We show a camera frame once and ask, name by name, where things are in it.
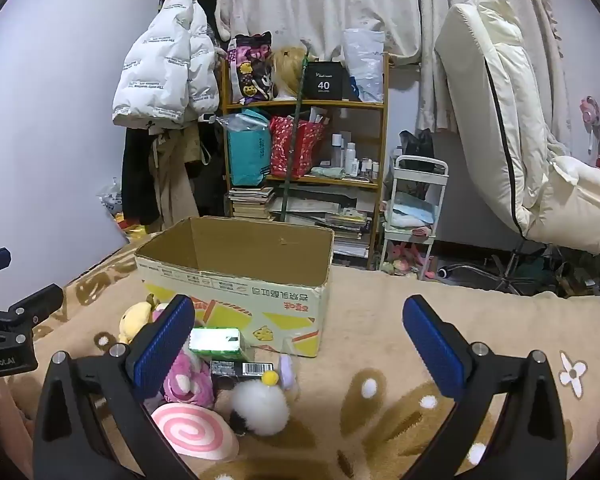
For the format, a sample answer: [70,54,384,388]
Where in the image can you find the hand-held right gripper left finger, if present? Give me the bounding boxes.
[32,294,201,480]

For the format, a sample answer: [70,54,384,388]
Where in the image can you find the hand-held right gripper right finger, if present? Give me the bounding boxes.
[402,295,568,480]

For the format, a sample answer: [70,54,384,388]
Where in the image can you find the yellow plush toy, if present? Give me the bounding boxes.
[117,294,169,346]

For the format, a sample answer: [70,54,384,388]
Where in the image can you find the pink plush toy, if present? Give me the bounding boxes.
[161,346,217,407]

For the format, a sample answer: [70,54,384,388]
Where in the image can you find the printed cardboard box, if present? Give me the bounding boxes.
[134,216,335,358]

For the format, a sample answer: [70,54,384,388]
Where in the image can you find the white fluffy plush with pompoms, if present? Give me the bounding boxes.
[229,371,292,436]

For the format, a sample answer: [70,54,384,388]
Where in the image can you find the person's left forearm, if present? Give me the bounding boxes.
[0,374,37,461]

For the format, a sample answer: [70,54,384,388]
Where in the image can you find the green and white carton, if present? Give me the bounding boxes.
[189,327,256,362]

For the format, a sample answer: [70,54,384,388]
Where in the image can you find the black barcode box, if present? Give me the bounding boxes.
[210,360,277,391]

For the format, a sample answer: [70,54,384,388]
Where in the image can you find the pile of small plush toys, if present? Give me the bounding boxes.
[384,242,437,279]

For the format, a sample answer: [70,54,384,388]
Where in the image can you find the pink swirl lollipop plush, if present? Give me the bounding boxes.
[150,402,240,462]

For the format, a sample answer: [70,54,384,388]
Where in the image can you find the small purple toy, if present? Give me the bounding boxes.
[278,354,299,392]

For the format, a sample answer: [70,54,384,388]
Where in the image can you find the clear plastic bag on floor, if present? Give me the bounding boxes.
[97,177,153,243]

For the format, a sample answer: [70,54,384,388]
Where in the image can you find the blue and white cloth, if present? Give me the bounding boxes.
[385,200,437,229]

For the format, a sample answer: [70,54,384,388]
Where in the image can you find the pile of books and papers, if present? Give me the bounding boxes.
[282,194,376,262]

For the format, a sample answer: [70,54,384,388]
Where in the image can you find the dark hanging clothes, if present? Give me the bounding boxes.
[121,120,228,226]

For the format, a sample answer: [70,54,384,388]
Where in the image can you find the beige hanging coat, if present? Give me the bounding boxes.
[147,124,204,234]

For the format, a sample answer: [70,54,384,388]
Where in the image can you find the stack of books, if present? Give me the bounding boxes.
[228,186,277,221]

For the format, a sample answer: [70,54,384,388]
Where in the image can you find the white trolley cart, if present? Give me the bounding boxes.
[377,156,450,279]

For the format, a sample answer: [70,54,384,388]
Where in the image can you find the black bag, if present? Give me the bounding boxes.
[399,129,437,171]

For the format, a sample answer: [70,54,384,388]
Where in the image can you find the group of white bottles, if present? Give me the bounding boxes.
[330,132,382,179]

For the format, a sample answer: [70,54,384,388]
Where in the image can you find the teal bag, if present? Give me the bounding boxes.
[227,109,273,187]

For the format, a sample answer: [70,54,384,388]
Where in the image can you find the wooden shelf rack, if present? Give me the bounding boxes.
[221,52,391,272]

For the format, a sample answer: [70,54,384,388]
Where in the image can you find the green pole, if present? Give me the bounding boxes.
[280,40,314,222]

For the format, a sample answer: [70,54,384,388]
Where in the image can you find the red patterned gift bag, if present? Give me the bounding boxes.
[269,116,327,179]

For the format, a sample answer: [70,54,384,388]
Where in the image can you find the cream recliner chair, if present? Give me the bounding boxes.
[434,0,600,296]

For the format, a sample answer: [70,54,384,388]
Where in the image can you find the white puffer jacket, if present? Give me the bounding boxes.
[111,0,222,128]

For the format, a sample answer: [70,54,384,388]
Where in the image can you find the pink desk fan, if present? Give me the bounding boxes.
[580,94,600,157]

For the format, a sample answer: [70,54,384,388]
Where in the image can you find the black square box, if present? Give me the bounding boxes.
[300,60,361,102]

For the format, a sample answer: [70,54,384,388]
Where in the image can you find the white plastic bag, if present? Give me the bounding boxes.
[342,27,387,104]

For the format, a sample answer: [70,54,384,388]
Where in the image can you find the cartoon printed bag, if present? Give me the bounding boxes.
[227,31,279,106]

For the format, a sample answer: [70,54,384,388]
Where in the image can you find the blond wig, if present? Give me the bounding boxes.
[271,46,309,101]

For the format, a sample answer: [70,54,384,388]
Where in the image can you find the cream curtain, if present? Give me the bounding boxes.
[219,0,578,137]

